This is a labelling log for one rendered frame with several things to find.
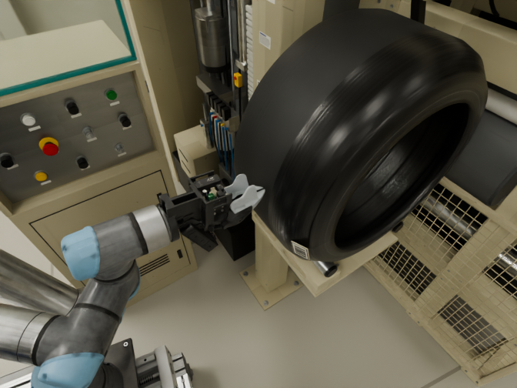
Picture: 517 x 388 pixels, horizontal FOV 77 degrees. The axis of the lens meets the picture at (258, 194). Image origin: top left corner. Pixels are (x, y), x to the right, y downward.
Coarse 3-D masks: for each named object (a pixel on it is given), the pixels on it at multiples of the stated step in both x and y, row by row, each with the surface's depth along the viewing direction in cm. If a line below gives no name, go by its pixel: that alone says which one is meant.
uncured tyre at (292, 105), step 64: (320, 64) 59; (384, 64) 54; (448, 64) 55; (256, 128) 66; (320, 128) 55; (384, 128) 53; (448, 128) 89; (320, 192) 58; (384, 192) 104; (320, 256) 75
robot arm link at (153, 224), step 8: (144, 208) 54; (152, 208) 54; (160, 208) 55; (136, 216) 52; (144, 216) 52; (152, 216) 52; (160, 216) 52; (144, 224) 51; (152, 224) 52; (160, 224) 52; (144, 232) 51; (152, 232) 51; (160, 232) 52; (168, 232) 53; (152, 240) 52; (160, 240) 53; (168, 240) 54; (152, 248) 53; (160, 248) 55
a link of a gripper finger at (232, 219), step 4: (248, 208) 62; (228, 212) 61; (232, 212) 61; (240, 212) 61; (244, 212) 62; (248, 212) 63; (228, 216) 60; (232, 216) 60; (236, 216) 60; (240, 216) 61; (244, 216) 61; (228, 220) 59; (232, 220) 60; (236, 220) 60; (240, 220) 61; (220, 224) 60; (224, 224) 59; (228, 224) 60; (232, 224) 60; (236, 224) 61; (224, 228) 59
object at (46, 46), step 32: (0, 0) 73; (32, 0) 76; (64, 0) 80; (96, 0) 83; (0, 32) 77; (32, 32) 80; (64, 32) 84; (96, 32) 88; (128, 32) 92; (0, 64) 81; (32, 64) 84; (64, 64) 88; (96, 64) 93
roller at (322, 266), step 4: (316, 264) 93; (320, 264) 92; (324, 264) 91; (328, 264) 91; (332, 264) 91; (320, 268) 92; (324, 268) 91; (328, 268) 90; (332, 268) 90; (336, 268) 91; (324, 272) 91; (328, 272) 90; (332, 272) 91; (328, 276) 92
